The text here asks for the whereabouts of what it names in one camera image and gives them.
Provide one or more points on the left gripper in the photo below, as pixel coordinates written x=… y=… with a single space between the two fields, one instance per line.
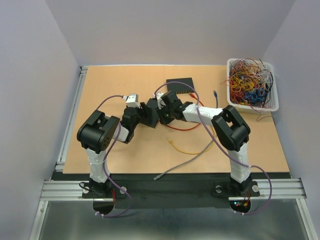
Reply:
x=146 y=113

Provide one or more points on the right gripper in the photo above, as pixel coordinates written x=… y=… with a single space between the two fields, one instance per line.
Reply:
x=162 y=119

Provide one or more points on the black network switch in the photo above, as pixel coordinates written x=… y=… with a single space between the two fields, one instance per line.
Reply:
x=181 y=85
x=149 y=115

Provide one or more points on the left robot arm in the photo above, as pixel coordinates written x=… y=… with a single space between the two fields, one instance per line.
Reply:
x=96 y=134

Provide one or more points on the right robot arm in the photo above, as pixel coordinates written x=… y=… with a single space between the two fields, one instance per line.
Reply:
x=230 y=128

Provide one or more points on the white basket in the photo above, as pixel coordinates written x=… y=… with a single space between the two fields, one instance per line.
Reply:
x=251 y=86

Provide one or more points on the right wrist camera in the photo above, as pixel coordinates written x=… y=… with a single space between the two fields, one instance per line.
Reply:
x=157 y=97

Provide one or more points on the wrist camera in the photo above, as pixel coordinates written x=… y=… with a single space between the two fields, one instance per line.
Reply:
x=157 y=97
x=132 y=100

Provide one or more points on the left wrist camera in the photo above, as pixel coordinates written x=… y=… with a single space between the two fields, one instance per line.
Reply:
x=132 y=100

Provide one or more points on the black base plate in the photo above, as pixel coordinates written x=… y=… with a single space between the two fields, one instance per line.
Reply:
x=173 y=190

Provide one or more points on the aluminium left rail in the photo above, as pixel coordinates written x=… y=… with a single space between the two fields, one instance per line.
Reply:
x=61 y=159

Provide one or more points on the aluminium rail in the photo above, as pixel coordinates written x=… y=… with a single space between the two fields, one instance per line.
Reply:
x=61 y=159
x=282 y=189

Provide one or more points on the aluminium front rail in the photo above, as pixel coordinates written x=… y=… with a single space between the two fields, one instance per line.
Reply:
x=282 y=189

